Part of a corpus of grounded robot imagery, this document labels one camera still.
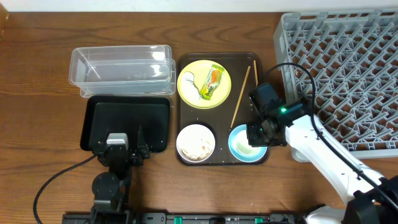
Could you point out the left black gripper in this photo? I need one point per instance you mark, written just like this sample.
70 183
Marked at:
121 153

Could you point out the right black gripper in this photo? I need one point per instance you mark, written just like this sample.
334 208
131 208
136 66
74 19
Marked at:
257 137

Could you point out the white cup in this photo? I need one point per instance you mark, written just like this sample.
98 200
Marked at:
242 146

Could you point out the pink bowl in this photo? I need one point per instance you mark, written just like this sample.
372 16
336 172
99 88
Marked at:
195 143

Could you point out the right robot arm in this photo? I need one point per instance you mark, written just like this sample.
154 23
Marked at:
369 196

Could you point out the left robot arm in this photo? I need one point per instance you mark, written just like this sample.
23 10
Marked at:
111 188

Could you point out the black waste tray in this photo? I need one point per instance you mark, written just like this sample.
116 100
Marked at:
124 114

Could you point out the grey dishwasher rack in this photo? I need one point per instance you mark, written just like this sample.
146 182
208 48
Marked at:
348 60

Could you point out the blue bowl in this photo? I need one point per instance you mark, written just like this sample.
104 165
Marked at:
236 154

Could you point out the left wooden chopstick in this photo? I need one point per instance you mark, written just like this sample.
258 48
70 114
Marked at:
240 96

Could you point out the wooden chopstick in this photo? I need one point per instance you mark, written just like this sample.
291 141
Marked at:
255 73
240 96

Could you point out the dark brown serving tray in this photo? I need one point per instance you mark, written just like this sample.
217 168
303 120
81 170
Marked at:
218 119

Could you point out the clear plastic bin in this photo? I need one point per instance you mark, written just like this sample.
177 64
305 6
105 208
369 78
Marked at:
130 70

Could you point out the right wooden chopstick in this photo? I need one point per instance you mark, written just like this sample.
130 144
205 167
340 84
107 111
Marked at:
255 73

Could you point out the green snack wrapper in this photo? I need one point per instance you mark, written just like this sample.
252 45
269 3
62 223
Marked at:
211 82

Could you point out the crumpled white tissue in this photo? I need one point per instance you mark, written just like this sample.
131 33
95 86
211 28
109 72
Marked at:
189 90

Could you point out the yellow plate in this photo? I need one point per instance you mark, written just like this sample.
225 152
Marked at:
200 69

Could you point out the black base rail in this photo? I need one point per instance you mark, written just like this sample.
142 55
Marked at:
162 218

